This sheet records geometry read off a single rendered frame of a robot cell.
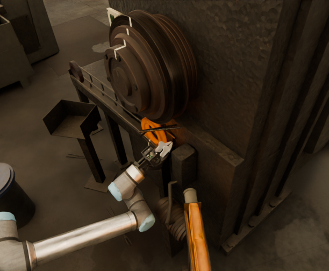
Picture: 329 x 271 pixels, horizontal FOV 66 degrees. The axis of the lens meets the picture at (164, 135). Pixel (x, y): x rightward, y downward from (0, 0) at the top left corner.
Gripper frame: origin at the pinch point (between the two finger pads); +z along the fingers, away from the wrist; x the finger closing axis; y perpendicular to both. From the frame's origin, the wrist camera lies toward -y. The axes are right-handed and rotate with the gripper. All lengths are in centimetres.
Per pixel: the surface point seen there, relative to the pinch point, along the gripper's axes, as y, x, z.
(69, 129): -5, 65, -36
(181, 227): -15.5, -28.2, -23.5
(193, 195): -2.7, -26.3, -9.9
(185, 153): 5.1, -12.5, 0.4
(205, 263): 12, -52, -24
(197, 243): 11, -46, -22
